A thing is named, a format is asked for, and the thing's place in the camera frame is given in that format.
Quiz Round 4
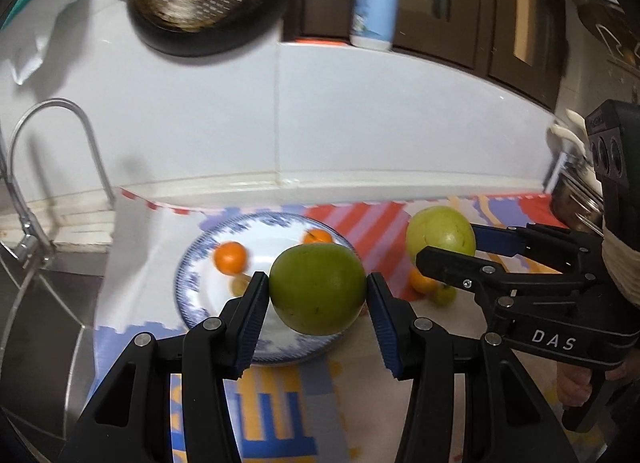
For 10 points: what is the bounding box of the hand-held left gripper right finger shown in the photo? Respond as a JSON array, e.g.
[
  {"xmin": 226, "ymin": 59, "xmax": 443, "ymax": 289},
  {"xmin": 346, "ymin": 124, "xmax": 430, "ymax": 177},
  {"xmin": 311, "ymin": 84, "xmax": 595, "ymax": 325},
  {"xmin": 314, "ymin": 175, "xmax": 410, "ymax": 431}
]
[{"xmin": 366, "ymin": 272, "xmax": 581, "ymax": 463}]

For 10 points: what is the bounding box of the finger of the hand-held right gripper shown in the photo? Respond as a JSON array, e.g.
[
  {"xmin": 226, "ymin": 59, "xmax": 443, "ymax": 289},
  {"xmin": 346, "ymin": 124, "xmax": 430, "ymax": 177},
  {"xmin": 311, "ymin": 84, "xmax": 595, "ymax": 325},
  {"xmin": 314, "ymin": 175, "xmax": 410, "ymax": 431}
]
[
  {"xmin": 416, "ymin": 246, "xmax": 602, "ymax": 315},
  {"xmin": 472, "ymin": 222, "xmax": 604, "ymax": 277}
]

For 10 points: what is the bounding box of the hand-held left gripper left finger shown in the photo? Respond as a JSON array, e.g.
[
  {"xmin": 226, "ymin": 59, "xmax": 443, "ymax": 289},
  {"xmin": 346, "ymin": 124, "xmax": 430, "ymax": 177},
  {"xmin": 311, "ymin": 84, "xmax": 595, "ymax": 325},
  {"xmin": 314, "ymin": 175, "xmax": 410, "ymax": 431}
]
[{"xmin": 59, "ymin": 270, "xmax": 272, "ymax": 463}]

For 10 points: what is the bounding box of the green apple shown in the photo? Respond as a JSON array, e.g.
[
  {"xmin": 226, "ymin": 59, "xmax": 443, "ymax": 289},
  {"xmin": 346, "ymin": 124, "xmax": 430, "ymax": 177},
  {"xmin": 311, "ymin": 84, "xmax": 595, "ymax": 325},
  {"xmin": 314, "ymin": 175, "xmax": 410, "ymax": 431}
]
[
  {"xmin": 269, "ymin": 244, "xmax": 367, "ymax": 336},
  {"xmin": 405, "ymin": 206, "xmax": 477, "ymax": 272}
]

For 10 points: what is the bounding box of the blue-rimmed white plate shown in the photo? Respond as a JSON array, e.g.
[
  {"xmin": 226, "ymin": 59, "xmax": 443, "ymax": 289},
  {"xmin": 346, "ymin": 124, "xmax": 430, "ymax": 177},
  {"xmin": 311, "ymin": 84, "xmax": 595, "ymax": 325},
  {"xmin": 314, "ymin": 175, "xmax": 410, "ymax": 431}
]
[{"xmin": 175, "ymin": 212, "xmax": 359, "ymax": 367}]

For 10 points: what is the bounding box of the person's right hand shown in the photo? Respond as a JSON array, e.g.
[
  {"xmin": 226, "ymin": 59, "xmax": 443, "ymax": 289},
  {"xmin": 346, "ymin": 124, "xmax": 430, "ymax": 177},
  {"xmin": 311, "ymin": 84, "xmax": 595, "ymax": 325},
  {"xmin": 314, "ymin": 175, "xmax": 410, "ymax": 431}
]
[{"xmin": 557, "ymin": 365, "xmax": 594, "ymax": 412}]

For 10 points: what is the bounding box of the stainless steel pot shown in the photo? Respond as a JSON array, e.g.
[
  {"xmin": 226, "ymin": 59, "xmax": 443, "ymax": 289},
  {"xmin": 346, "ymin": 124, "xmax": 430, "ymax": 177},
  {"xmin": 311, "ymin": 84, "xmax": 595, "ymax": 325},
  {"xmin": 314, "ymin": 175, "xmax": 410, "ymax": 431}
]
[{"xmin": 550, "ymin": 154, "xmax": 607, "ymax": 235}]

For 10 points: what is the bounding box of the colourful printed tablecloth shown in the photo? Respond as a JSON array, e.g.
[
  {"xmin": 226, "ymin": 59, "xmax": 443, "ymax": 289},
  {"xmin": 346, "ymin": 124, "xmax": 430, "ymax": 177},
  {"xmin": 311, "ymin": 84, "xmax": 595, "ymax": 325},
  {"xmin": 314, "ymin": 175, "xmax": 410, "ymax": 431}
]
[{"xmin": 95, "ymin": 187, "xmax": 606, "ymax": 463}]

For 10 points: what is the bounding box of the dark range hood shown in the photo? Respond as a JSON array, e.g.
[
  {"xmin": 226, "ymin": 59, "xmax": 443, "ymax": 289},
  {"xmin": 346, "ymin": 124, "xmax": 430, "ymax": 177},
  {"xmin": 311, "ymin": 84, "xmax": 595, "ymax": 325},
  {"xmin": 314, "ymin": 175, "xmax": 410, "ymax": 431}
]
[{"xmin": 565, "ymin": 0, "xmax": 640, "ymax": 75}]

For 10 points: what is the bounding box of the stainless steel sink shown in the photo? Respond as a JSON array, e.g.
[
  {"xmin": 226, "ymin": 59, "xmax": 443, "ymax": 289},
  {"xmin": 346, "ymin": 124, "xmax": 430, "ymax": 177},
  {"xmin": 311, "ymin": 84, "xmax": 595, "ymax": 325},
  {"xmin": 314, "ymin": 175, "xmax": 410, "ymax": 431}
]
[{"xmin": 0, "ymin": 243, "xmax": 109, "ymax": 449}]

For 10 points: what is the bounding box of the chrome pull-out kitchen faucet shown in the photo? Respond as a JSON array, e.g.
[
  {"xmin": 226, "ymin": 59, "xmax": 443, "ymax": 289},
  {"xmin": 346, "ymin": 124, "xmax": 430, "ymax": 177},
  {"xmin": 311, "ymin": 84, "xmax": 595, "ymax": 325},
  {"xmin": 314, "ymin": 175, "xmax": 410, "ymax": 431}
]
[{"xmin": 0, "ymin": 143, "xmax": 56, "ymax": 265}]

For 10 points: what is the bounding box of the black frying pan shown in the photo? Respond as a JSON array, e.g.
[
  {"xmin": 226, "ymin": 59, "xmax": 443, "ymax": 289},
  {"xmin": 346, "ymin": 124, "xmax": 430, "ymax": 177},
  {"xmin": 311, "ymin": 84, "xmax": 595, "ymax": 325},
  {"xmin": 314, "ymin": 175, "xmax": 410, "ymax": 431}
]
[{"xmin": 125, "ymin": 0, "xmax": 302, "ymax": 57}]

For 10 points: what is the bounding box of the thin gooseneck faucet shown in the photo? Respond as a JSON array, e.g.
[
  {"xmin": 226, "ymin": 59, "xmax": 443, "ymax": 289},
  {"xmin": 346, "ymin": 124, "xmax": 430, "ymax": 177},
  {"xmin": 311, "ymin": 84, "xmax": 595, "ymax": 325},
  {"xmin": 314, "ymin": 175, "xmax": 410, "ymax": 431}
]
[{"xmin": 9, "ymin": 99, "xmax": 117, "ymax": 212}]

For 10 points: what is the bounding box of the dark brown window frame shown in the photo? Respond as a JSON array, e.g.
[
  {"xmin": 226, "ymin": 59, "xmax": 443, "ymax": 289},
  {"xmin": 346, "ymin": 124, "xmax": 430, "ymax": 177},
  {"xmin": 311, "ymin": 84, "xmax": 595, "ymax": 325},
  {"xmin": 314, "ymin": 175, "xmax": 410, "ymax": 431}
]
[{"xmin": 282, "ymin": 0, "xmax": 569, "ymax": 112}]

